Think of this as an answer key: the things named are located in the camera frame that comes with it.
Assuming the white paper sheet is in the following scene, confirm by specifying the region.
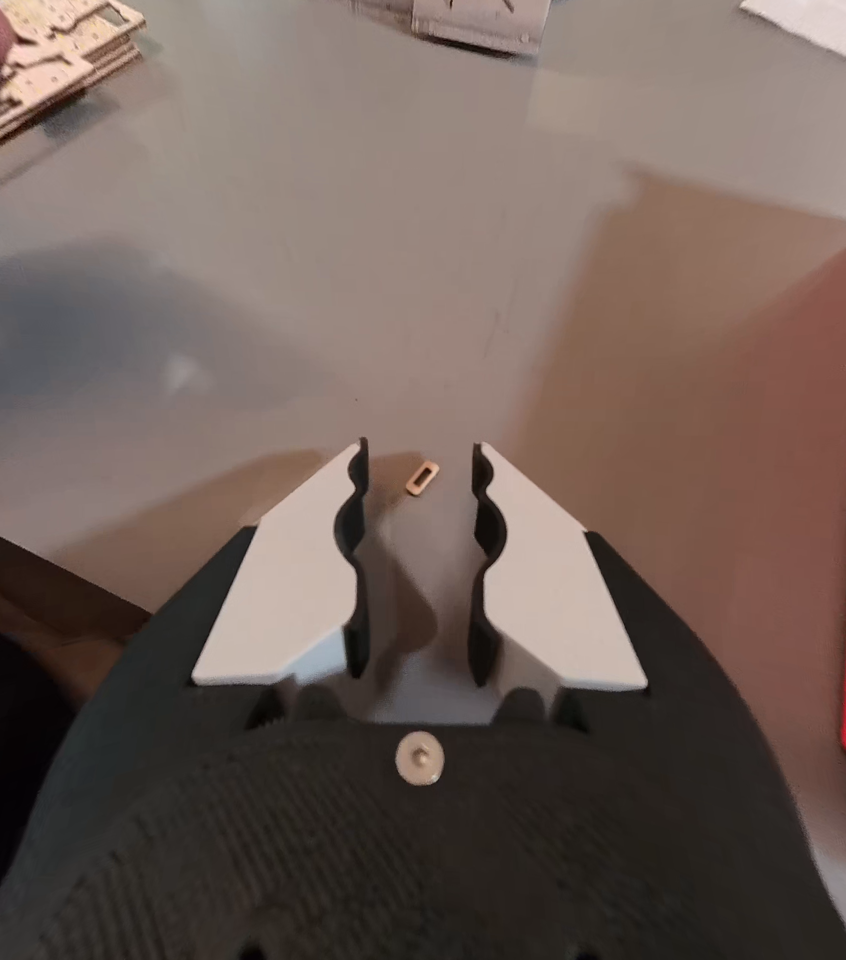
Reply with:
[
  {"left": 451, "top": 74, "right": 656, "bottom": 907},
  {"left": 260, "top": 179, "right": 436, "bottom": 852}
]
[{"left": 740, "top": 0, "right": 846, "bottom": 81}]

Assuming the grey desk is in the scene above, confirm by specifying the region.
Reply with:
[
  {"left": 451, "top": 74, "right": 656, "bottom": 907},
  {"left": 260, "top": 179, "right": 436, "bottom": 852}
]
[{"left": 0, "top": 0, "right": 846, "bottom": 946}]

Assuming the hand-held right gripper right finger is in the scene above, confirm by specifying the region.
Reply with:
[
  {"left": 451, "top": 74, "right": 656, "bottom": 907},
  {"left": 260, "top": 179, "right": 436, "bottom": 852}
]
[{"left": 469, "top": 441, "right": 649, "bottom": 692}]

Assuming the wooden laser-cut sheet stack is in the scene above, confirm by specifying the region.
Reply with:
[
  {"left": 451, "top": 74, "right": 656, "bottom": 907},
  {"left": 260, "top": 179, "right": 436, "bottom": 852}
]
[{"left": 0, "top": 0, "right": 148, "bottom": 149}]

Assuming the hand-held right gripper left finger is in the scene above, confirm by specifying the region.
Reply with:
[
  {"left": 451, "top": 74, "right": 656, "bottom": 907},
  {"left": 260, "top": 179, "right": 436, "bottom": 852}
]
[{"left": 190, "top": 437, "right": 371, "bottom": 689}]

